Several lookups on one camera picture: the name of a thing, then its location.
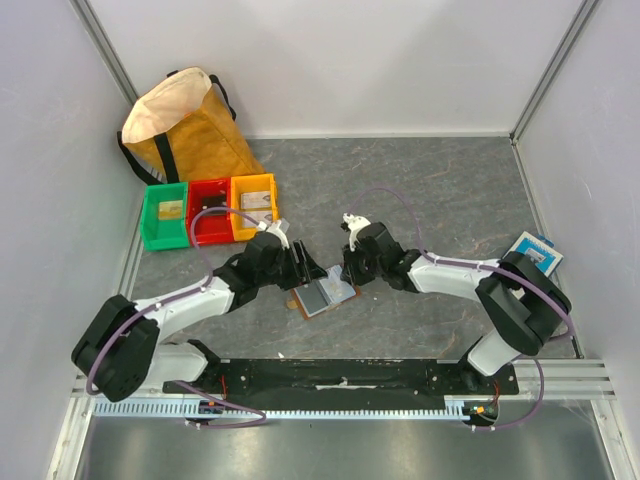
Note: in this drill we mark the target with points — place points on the aluminium front rail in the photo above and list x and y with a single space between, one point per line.
581 379

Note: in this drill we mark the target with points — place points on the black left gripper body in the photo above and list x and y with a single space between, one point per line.
282 273

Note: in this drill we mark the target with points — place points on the gold card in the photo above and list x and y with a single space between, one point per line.
170 210

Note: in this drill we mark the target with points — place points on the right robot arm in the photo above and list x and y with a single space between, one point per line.
523 304

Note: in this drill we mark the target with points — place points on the blue razor box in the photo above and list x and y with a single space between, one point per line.
539 250

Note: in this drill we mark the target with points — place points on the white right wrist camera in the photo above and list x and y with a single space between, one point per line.
353 224

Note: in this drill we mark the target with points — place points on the black VIP card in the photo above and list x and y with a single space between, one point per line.
213 201

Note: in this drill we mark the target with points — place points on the silver VIP card in bin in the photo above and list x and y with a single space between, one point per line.
256 200

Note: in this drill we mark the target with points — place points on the white VIP card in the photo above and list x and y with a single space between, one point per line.
254 217

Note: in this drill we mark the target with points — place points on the aluminium corner post left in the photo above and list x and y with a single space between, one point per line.
98 34

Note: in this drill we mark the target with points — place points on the brown leather card holder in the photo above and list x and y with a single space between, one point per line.
335 290

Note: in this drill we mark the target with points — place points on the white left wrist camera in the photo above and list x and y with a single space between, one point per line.
278 228

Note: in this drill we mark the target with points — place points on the blue slotted cable duct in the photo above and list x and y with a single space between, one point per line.
196 408

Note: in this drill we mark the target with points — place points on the aluminium corner post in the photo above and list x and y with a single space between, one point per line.
98 34
562 52

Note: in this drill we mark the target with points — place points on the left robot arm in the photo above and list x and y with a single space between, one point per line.
124 346

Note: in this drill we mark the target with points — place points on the aluminium corner post right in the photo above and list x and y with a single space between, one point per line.
562 52

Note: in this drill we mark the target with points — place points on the yellow plastic bin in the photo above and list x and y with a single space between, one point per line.
250 183

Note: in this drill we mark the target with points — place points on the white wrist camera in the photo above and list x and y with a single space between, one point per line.
278 228
353 224

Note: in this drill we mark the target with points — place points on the green plastic bin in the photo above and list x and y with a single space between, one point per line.
163 235

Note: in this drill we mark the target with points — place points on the tan paper tote bag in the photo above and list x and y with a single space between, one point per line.
185 128

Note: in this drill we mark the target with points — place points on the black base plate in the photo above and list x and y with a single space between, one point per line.
245 377

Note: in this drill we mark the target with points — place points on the grey striped card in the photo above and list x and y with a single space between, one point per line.
311 299

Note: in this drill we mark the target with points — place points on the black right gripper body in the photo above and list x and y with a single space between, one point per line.
353 265

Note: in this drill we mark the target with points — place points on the red plastic bin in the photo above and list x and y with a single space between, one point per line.
214 227

